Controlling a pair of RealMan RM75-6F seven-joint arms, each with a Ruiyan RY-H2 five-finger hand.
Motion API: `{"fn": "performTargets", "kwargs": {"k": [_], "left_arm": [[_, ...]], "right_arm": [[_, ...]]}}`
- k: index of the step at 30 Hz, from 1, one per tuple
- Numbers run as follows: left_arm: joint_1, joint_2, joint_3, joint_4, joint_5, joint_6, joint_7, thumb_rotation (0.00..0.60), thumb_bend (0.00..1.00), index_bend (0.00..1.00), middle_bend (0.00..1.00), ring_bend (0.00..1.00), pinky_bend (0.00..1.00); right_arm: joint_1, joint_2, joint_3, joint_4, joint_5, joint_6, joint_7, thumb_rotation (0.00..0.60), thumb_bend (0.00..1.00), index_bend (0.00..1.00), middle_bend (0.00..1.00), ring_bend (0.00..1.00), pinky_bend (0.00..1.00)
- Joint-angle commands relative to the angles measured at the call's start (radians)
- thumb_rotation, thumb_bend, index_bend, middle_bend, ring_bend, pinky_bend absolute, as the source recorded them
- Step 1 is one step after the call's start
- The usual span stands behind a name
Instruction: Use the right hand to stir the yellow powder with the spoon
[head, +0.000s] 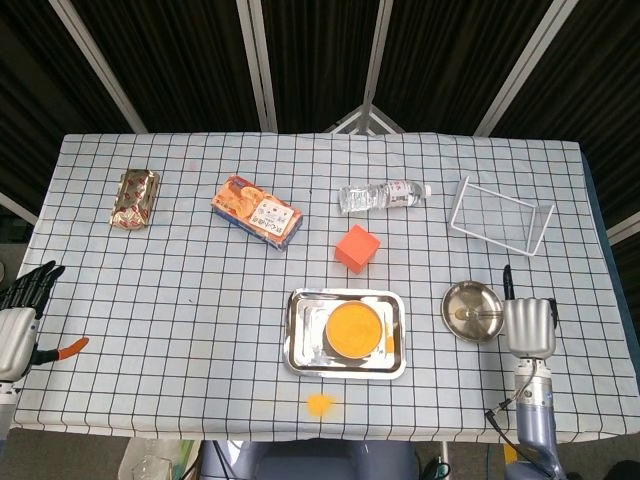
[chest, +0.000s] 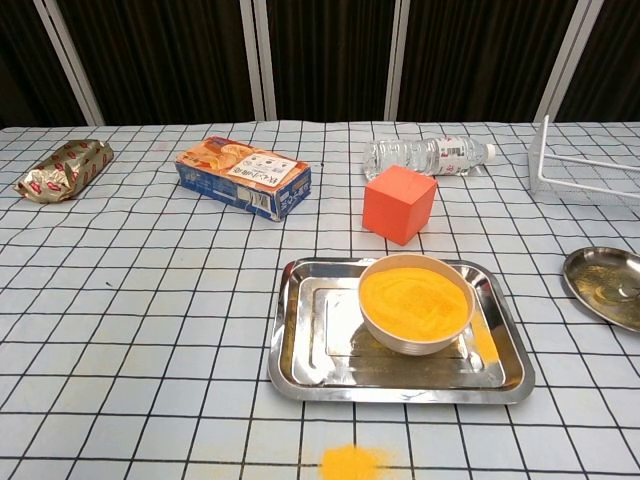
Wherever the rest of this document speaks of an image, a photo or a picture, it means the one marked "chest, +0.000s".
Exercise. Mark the yellow-orange powder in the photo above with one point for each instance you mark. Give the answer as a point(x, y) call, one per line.
point(415, 300)

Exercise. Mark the small silver spoon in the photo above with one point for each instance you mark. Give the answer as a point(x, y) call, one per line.
point(627, 291)

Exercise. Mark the white screen frame post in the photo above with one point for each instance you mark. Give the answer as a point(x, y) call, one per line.
point(564, 60)
point(265, 60)
point(398, 60)
point(67, 70)

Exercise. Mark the gold foil snack packet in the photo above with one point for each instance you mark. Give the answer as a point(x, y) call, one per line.
point(60, 170)

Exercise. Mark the orange blue cookie box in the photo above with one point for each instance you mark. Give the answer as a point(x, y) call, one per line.
point(235, 175)

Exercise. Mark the clear plastic water bottle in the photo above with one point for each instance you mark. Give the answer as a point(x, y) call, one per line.
point(415, 152)

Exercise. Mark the orange cube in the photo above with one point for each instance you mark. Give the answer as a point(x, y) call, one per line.
point(395, 210)

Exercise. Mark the rectangular steel tray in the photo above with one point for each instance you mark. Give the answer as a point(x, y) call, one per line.
point(320, 350)

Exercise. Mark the round steel plate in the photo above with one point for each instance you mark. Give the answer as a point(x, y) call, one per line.
point(595, 270)

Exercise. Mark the checked tablecloth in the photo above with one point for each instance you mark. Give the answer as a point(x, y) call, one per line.
point(150, 300)

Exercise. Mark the orange powder pile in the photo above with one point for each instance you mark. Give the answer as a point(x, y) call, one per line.
point(350, 462)

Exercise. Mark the beige bowl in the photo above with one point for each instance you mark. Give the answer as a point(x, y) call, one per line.
point(415, 346)

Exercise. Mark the black folding screen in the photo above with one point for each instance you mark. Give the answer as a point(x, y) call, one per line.
point(165, 55)

